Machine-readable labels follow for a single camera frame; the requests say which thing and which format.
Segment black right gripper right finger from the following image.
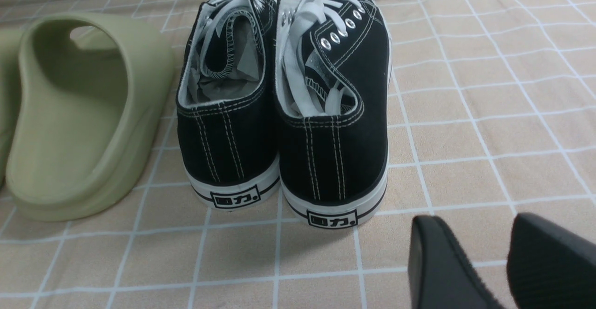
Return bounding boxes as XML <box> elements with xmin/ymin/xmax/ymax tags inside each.
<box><xmin>507</xmin><ymin>212</ymin><xmax>596</xmax><ymax>309</ymax></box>

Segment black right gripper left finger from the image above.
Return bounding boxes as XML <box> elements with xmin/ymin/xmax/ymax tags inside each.
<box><xmin>408</xmin><ymin>215</ymin><xmax>504</xmax><ymax>309</ymax></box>

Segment black canvas sneaker right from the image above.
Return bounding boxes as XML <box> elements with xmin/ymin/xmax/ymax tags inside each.
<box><xmin>274</xmin><ymin>0</ymin><xmax>392</xmax><ymax>230</ymax></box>

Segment black canvas sneaker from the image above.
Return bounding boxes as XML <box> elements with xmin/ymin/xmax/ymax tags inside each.
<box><xmin>176</xmin><ymin>0</ymin><xmax>279</xmax><ymax>211</ymax></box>
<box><xmin>274</xmin><ymin>0</ymin><xmax>392</xmax><ymax>230</ymax></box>

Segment black canvas sneaker left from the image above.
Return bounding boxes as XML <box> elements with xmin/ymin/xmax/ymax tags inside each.
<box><xmin>176</xmin><ymin>0</ymin><xmax>279</xmax><ymax>211</ymax></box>

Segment green slipper right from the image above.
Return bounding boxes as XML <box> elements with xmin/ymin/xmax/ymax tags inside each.
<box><xmin>6</xmin><ymin>12</ymin><xmax>175</xmax><ymax>222</ymax></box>

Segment green slipper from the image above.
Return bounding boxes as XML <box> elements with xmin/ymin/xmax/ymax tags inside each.
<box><xmin>0</xmin><ymin>28</ymin><xmax>23</xmax><ymax>185</ymax></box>
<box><xmin>6</xmin><ymin>12</ymin><xmax>175</xmax><ymax>222</ymax></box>

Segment green slipper left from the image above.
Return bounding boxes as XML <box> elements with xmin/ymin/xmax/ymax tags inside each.
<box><xmin>0</xmin><ymin>28</ymin><xmax>23</xmax><ymax>185</ymax></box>

